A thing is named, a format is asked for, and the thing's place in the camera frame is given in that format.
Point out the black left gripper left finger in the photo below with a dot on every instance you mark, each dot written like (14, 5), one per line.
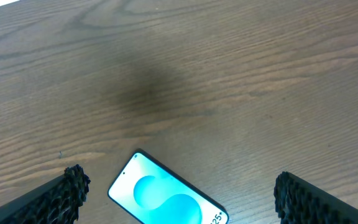
(57, 201)

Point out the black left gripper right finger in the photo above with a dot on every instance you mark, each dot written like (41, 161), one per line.
(299, 202)

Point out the blue Galaxy smartphone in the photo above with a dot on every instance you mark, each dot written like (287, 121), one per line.
(152, 193)

